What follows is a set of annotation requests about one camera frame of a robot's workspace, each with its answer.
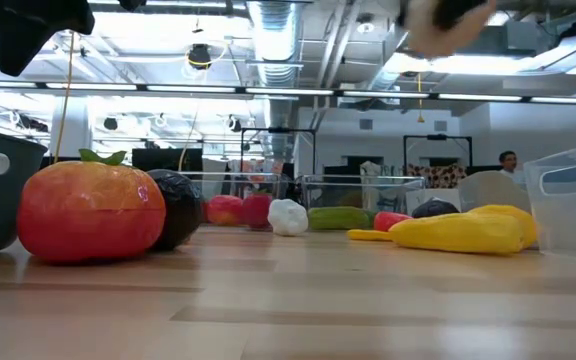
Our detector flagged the yellow pull cord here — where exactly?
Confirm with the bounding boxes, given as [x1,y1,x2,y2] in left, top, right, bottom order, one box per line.
[416,72,425,125]

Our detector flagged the person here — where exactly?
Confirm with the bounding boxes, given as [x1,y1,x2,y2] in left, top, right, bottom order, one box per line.
[497,149,527,184]

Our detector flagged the smooth silver ventilation duct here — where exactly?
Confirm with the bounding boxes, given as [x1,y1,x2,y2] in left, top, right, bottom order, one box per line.
[367,0,419,94]

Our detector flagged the dark purple plum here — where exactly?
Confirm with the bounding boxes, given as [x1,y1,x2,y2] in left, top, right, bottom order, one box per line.
[411,198,461,220]
[146,168,205,252]

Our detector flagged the small yellow chili pepper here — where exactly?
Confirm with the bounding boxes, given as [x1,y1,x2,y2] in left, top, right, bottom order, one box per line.
[346,228,395,243]

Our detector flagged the large orange tomato toy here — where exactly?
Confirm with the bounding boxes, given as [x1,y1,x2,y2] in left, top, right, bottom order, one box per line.
[16,148,168,265]

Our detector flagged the corrugated silver ventilation duct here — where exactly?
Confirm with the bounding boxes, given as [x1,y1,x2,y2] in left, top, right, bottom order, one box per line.
[246,0,303,89]

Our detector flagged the orange red mango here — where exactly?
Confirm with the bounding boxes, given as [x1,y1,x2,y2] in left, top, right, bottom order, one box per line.
[206,194,245,227]

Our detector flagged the large white garlic bulb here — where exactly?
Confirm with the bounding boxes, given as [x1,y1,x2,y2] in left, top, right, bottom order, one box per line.
[266,198,310,238]

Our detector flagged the spotted cloth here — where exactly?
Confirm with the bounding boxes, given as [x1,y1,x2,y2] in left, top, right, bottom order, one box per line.
[407,163,469,190]

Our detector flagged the black metal frame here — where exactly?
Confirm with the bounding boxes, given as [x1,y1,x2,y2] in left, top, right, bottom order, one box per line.
[402,133,474,170]

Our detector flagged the yellow banana toy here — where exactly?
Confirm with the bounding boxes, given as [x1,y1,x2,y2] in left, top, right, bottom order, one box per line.
[388,211,528,257]

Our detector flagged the black screen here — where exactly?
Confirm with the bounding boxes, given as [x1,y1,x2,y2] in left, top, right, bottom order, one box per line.
[131,147,204,174]

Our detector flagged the small white garlic bulb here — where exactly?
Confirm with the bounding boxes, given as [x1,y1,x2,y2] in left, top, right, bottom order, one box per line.
[406,0,498,60]

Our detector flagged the long ceiling light bar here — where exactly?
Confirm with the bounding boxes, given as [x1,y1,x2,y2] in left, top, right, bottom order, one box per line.
[0,78,576,107]

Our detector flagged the white plastic bin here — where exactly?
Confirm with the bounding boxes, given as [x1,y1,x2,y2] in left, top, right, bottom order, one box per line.
[404,187,465,217]

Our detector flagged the small red pepper toy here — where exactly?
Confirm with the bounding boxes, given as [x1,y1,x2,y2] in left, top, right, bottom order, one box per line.
[373,210,414,233]

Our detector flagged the black dome ceiling camera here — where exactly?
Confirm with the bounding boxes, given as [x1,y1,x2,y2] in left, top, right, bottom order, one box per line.
[187,43,213,71]

